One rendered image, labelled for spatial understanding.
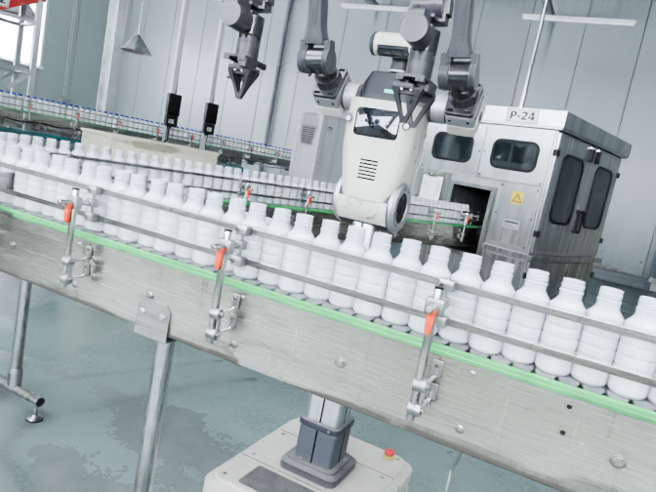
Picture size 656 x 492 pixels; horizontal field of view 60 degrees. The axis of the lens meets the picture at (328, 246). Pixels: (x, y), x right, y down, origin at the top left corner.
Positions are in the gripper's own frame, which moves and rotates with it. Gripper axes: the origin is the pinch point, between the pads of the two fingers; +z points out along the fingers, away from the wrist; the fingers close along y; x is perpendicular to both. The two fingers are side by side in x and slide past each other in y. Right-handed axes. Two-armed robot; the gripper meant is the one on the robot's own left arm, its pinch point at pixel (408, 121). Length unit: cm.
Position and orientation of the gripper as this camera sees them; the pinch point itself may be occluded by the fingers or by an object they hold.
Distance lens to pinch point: 127.9
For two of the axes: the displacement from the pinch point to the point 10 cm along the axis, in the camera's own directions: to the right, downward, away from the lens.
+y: 4.4, -0.2, 9.0
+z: -1.9, 9.7, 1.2
